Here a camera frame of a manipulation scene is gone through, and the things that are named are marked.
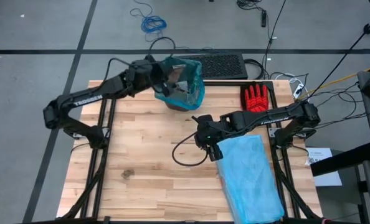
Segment black cable bundle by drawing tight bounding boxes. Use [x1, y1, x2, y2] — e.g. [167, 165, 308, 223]
[236, 0, 263, 12]

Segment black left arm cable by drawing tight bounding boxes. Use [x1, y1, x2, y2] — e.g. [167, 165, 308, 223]
[105, 36, 177, 82]

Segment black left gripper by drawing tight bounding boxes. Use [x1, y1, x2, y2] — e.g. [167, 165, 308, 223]
[127, 55, 175, 98]

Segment blue coiled cable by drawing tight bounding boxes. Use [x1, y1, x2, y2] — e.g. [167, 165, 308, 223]
[130, 0, 189, 50]

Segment black stand pole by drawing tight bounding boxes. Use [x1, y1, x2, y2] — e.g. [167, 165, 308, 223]
[309, 6, 370, 94]

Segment black cart crossbar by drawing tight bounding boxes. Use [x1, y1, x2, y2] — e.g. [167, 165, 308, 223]
[311, 142, 370, 177]

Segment dark grey trash bin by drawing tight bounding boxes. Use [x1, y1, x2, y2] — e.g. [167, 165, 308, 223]
[153, 57, 206, 113]

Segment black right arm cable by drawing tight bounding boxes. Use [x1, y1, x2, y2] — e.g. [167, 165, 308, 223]
[171, 131, 209, 167]

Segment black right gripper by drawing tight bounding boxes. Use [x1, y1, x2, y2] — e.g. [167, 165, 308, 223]
[192, 114, 227, 162]

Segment white paper sheet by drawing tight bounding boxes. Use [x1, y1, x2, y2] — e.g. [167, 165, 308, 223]
[305, 147, 343, 187]

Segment black keyboard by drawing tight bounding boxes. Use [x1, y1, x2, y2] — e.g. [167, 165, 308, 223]
[175, 52, 249, 81]

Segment long black hanging cable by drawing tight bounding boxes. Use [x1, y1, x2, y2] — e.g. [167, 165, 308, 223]
[262, 0, 288, 80]

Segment yellow cable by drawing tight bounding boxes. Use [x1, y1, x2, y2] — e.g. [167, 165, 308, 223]
[298, 66, 370, 101]

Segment red and black work glove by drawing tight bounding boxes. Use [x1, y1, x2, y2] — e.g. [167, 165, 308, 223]
[240, 83, 270, 114]

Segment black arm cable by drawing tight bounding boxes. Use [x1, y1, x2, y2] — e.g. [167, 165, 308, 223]
[105, 36, 177, 82]
[171, 131, 209, 167]

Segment light blue plastic bags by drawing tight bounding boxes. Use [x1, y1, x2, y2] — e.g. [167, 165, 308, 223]
[216, 134, 285, 224]

